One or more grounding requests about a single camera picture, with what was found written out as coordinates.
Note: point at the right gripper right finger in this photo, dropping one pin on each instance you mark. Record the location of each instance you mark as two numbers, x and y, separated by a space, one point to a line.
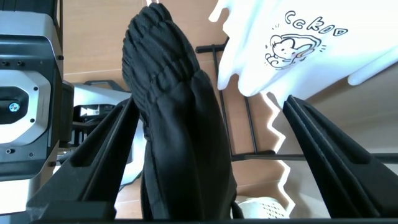
357 186

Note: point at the black clothes rack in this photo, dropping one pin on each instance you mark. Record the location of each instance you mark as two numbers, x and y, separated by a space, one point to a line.
252 155

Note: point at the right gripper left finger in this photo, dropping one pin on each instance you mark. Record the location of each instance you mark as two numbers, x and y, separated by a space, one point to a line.
62 196

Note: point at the white laundry basket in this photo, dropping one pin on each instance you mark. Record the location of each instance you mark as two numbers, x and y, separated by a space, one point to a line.
261 208

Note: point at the white printed t-shirt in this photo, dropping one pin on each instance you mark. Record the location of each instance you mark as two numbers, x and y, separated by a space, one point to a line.
311 68

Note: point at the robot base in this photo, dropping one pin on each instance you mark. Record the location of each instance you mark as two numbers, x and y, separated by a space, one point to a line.
25 124

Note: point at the beige curtain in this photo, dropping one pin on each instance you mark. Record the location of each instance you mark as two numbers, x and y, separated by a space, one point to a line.
357 118

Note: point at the black garment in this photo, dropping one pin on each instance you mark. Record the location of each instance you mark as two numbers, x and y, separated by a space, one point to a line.
186 140

